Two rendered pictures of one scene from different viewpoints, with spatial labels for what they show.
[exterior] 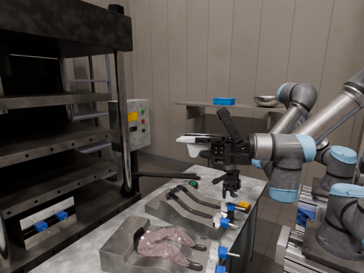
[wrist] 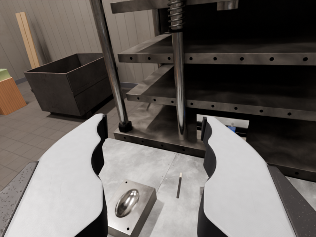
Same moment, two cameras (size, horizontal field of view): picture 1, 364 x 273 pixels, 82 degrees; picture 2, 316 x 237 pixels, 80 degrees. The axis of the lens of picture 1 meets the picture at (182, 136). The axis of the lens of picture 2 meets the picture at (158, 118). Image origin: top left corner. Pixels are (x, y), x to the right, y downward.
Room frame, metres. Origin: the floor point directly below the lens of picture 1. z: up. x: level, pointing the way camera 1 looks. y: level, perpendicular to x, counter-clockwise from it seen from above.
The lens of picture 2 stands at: (0.59, -0.10, 1.52)
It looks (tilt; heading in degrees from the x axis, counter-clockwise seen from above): 31 degrees down; 85
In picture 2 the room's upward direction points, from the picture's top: 7 degrees counter-clockwise
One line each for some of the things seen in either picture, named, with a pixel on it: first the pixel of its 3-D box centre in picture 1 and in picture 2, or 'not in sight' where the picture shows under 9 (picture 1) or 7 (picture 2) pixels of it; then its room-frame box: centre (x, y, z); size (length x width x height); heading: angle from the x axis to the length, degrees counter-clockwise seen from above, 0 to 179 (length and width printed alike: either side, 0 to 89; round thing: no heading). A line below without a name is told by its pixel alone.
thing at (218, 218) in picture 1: (226, 223); not in sight; (0.95, -0.24, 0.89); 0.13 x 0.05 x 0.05; 57
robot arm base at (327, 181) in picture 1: (337, 180); not in sight; (1.05, -0.85, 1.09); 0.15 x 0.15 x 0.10
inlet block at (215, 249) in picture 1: (225, 253); not in sight; (0.79, -0.20, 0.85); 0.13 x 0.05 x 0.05; 74
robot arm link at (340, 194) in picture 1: (350, 205); not in sight; (0.63, -0.57, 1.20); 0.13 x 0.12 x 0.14; 172
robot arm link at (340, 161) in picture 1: (340, 160); not in sight; (1.06, -0.85, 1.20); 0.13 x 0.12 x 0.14; 8
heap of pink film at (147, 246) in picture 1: (165, 241); not in sight; (0.81, 0.08, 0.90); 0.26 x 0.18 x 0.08; 74
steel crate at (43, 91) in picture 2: not in sight; (80, 83); (-0.45, 3.36, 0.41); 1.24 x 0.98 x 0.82; 56
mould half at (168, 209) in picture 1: (188, 205); not in sight; (1.15, -0.04, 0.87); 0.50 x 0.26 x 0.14; 57
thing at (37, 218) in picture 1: (30, 206); (226, 109); (1.13, 0.93, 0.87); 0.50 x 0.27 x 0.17; 57
